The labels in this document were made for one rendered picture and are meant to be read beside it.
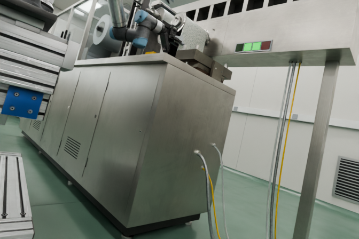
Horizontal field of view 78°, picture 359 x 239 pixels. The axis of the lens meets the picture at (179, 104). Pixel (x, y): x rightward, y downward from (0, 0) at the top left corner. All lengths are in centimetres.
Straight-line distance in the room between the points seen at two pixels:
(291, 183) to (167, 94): 294
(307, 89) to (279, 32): 239
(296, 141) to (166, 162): 281
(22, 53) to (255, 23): 131
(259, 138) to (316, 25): 270
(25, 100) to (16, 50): 15
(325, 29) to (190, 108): 81
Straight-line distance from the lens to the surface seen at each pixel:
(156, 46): 184
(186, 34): 153
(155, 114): 102
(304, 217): 146
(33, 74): 78
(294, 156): 371
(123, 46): 178
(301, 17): 151
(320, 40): 141
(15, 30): 79
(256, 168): 391
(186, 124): 117
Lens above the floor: 60
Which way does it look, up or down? 5 degrees up
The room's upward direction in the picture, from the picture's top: 13 degrees clockwise
